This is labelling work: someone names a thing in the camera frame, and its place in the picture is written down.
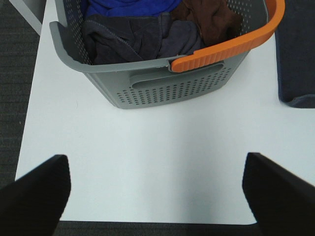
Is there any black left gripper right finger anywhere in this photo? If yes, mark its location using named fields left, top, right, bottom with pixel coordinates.
left=242, top=152, right=315, bottom=236

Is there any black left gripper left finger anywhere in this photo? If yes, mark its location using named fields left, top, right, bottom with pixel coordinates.
left=0, top=154, right=71, bottom=236

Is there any dark navy towel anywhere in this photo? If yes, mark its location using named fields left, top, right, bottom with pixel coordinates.
left=275, top=0, right=315, bottom=109

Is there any dark grey towel in basket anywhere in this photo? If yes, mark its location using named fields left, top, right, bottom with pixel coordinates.
left=82, top=13, right=205, bottom=65

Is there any brown towel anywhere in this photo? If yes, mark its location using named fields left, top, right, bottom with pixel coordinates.
left=171, top=0, right=243, bottom=47

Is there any blue towel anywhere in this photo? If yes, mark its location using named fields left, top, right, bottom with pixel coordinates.
left=81, top=0, right=181, bottom=17

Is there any grey basket with orange rim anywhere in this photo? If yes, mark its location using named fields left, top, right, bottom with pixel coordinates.
left=50, top=0, right=285, bottom=109

